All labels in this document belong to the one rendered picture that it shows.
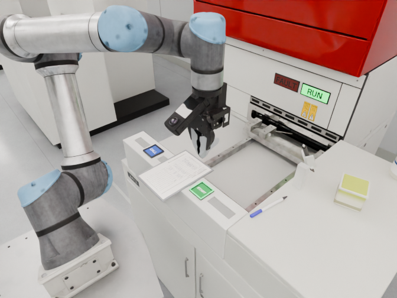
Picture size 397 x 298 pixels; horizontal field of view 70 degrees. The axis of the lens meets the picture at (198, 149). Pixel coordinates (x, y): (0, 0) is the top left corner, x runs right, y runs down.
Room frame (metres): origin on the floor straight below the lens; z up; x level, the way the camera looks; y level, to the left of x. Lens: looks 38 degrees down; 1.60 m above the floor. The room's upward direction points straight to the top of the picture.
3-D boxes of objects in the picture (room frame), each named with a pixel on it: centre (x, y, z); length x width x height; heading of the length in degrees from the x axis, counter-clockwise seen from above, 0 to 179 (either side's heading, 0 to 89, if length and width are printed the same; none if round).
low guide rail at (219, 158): (0.95, -0.12, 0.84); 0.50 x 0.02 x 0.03; 131
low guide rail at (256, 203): (0.74, -0.30, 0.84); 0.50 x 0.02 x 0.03; 131
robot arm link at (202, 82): (0.62, -0.02, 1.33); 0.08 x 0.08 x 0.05
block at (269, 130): (1.03, -0.30, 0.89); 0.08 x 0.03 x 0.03; 131
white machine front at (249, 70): (1.19, -0.28, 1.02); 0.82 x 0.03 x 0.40; 41
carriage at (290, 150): (0.97, -0.35, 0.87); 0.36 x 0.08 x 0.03; 41
